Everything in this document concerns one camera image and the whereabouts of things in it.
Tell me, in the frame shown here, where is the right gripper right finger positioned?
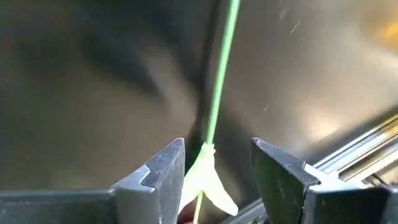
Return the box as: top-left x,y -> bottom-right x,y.
251,138 -> 323,224

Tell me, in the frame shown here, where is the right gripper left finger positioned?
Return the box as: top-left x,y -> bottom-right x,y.
110,138 -> 187,224

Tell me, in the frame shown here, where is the pink artificial tulip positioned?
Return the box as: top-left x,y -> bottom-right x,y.
177,0 -> 242,224

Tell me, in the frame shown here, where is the black table mat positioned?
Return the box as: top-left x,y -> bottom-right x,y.
0,0 -> 398,224

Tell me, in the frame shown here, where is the metal table frame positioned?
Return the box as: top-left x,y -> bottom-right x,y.
219,113 -> 398,224

